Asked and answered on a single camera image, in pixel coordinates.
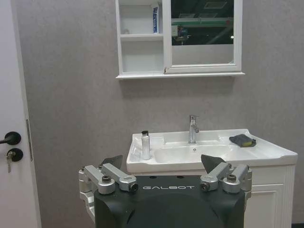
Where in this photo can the silver bottle with black cap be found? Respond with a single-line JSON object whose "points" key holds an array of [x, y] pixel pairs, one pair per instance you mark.
{"points": [[145, 146]]}

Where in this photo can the white vanity cabinet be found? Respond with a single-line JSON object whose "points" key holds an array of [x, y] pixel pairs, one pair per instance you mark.
{"points": [[268, 194]]}

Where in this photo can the chrome faucet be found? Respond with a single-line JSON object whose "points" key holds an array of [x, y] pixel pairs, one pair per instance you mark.
{"points": [[192, 129]]}

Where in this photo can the black lock with keys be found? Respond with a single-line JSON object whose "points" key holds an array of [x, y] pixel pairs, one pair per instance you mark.
{"points": [[14, 155]]}

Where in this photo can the grey yellow towel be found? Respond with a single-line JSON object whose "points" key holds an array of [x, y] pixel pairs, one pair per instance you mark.
{"points": [[242, 140]]}

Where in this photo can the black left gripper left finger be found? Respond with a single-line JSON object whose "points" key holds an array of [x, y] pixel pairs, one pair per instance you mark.
{"points": [[111, 174]]}

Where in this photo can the white wall cabinet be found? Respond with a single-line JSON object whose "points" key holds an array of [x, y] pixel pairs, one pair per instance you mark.
{"points": [[142, 39]]}

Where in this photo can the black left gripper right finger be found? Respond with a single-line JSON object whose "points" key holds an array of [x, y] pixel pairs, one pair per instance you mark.
{"points": [[219, 174]]}

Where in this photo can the white door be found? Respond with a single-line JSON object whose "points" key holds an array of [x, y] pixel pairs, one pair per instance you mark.
{"points": [[12, 118]]}

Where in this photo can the white blue tube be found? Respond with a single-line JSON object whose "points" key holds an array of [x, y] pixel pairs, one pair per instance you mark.
{"points": [[156, 19]]}

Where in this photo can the mirrored cabinet door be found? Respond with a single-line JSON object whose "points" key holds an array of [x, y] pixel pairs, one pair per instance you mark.
{"points": [[204, 35]]}

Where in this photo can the white ceramic washbasin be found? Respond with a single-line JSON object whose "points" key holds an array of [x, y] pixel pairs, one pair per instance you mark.
{"points": [[213, 147]]}

